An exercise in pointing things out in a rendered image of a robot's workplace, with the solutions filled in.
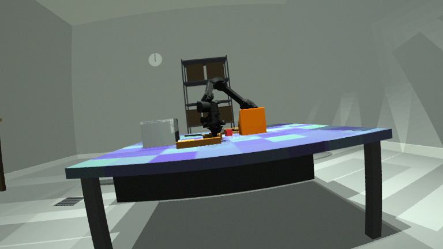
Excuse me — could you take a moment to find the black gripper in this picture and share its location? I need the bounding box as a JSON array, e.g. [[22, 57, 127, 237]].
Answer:
[[203, 111, 226, 138]]

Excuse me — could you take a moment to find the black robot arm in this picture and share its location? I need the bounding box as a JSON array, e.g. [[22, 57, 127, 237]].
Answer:
[[196, 77, 258, 125]]

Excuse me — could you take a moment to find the yellow bar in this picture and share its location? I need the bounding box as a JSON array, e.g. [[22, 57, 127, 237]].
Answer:
[[176, 137, 221, 149]]

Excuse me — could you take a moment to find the brown cylinder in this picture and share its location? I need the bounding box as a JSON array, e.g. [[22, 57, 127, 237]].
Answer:
[[203, 133, 223, 140]]

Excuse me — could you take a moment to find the grey metal cabinet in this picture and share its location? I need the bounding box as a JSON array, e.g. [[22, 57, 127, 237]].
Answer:
[[140, 119, 180, 148]]

